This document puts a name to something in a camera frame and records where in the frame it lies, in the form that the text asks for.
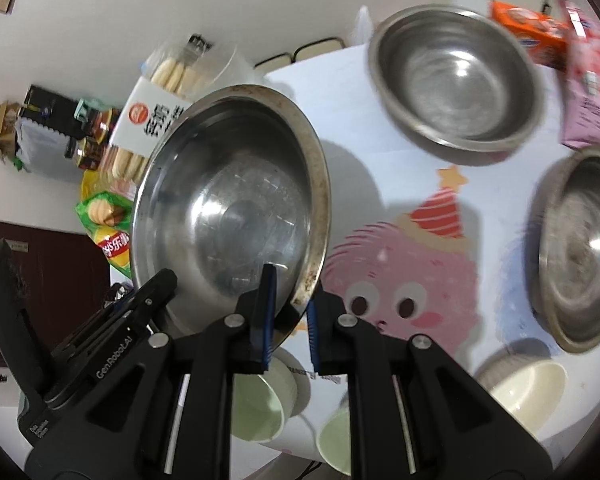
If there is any mint green lid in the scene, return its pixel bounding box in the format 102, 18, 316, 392
74, 98, 102, 122

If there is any green chips bag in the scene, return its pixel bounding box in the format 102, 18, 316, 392
75, 189, 134, 281

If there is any dark brown cabinet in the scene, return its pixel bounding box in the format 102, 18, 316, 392
0, 216, 115, 323

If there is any scuffed steel bowl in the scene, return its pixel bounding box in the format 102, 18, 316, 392
524, 147, 600, 354

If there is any cream ceramic bowl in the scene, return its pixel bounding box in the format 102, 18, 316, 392
474, 349, 569, 437

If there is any golden snack packet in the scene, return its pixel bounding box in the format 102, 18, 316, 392
0, 102, 25, 167

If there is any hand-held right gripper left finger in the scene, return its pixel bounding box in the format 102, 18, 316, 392
26, 263, 281, 480

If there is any black packet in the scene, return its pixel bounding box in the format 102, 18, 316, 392
22, 84, 77, 127

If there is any amber glass jar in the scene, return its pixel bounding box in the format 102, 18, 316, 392
86, 107, 124, 144
76, 136, 115, 172

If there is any yellow packet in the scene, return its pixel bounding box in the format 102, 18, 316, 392
81, 169, 112, 203

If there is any white-sleeved biscuit tray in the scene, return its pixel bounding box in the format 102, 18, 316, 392
96, 35, 243, 183

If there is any large stained steel bowl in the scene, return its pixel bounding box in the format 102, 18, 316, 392
131, 84, 332, 342

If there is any clean steel bowl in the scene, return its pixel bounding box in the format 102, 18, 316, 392
368, 5, 547, 167

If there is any pale green cup centre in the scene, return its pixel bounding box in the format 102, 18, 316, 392
316, 399, 362, 477

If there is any orange snack box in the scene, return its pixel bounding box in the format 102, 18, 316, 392
489, 0, 574, 72

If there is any black-framed chair back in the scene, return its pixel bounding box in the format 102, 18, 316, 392
293, 37, 344, 64
254, 52, 294, 75

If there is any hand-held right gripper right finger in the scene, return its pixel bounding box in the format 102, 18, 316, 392
306, 291, 552, 480

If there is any pink snack box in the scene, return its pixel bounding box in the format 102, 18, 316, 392
559, 0, 600, 152

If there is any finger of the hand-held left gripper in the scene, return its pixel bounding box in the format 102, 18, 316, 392
45, 268, 179, 403

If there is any light green bowl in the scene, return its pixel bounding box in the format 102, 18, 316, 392
230, 344, 312, 444

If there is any grey foil bag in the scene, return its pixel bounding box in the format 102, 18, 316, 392
17, 115, 83, 184

